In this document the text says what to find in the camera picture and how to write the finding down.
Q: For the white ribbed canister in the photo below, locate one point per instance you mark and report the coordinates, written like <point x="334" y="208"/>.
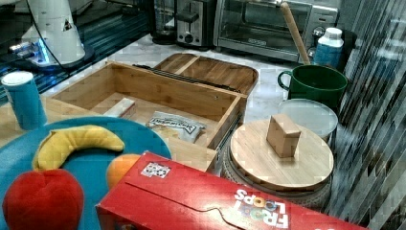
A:
<point x="315" y="199"/>

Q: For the orange plush fruit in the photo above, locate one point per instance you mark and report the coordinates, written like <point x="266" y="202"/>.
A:
<point x="118" y="167"/>

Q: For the blue round plate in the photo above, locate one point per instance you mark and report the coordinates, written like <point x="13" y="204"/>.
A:
<point x="88" y="166"/>

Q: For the green mug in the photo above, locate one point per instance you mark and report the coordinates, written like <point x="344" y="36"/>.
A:
<point x="314" y="82"/>

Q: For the silver toaster oven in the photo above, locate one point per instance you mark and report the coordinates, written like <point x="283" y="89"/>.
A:
<point x="258" y="26"/>

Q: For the small white box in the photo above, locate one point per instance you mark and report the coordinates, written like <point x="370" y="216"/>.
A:
<point x="125" y="108"/>

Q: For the round bamboo lid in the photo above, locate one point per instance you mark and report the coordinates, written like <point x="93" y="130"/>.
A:
<point x="280" y="155"/>

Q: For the blue cup white lid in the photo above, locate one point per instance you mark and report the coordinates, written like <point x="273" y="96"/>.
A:
<point x="23" y="96"/>

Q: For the red plush apple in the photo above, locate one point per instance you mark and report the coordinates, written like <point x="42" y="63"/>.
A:
<point x="49" y="200"/>

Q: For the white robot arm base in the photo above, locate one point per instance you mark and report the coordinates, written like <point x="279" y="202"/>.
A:
<point x="53" y="42"/>

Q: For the silver toaster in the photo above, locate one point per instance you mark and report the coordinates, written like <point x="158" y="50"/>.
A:
<point x="194" y="21"/>

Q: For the yellow plush banana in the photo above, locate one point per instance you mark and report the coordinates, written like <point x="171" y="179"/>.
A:
<point x="56" y="147"/>

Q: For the bamboo drawer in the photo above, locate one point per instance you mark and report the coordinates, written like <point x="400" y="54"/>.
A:
<point x="216" y="108"/>

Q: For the black coffee maker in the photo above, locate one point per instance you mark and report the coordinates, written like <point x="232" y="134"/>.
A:
<point x="164" y="31"/>

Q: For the red Froot Loops box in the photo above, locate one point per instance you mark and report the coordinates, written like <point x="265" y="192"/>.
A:
<point x="160" y="194"/>

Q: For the blue bottle white cap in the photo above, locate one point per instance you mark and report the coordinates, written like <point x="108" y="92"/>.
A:
<point x="329" y="48"/>

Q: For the dark wooden tray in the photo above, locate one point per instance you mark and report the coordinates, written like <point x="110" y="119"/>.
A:
<point x="232" y="76"/>

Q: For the wooden rolling pin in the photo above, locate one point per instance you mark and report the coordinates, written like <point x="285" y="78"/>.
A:
<point x="293" y="29"/>

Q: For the white round lidded container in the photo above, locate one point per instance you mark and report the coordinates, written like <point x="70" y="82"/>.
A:
<point x="312" y="115"/>

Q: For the white snack packet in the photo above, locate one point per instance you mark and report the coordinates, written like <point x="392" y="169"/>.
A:
<point x="176" y="126"/>

